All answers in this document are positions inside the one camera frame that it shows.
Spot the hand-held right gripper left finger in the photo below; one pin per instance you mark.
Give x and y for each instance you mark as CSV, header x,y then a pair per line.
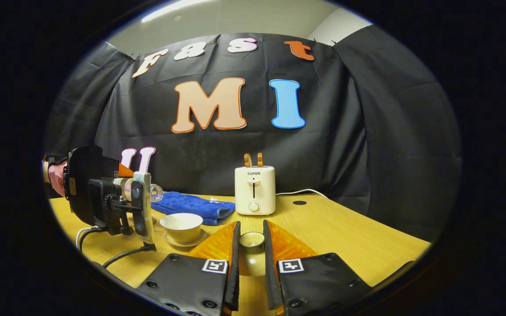
x,y
234,272

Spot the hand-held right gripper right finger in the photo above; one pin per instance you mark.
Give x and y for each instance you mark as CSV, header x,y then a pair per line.
x,y
269,272

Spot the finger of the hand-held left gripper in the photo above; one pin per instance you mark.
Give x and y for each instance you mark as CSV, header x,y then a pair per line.
x,y
123,172

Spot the cream teacup lid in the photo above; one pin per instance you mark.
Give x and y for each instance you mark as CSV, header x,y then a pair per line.
x,y
251,254

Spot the clear glass water bottle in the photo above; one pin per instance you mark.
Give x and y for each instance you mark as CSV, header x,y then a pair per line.
x,y
156,193

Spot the cream ceramic teacup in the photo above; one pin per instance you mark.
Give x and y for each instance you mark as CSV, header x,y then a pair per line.
x,y
182,228

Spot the cream ceramic saucer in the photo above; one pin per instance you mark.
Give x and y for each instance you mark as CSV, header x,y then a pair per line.
x,y
191,243

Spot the blue towel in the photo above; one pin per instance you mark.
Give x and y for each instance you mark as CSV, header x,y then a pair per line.
x,y
191,204

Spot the white toaster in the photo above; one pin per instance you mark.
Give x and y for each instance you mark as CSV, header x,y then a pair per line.
x,y
255,193

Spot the bread slice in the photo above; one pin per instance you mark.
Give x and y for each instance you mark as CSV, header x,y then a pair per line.
x,y
247,160
260,159

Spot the black backdrop cloth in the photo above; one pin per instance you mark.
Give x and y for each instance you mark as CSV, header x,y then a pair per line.
x,y
323,145

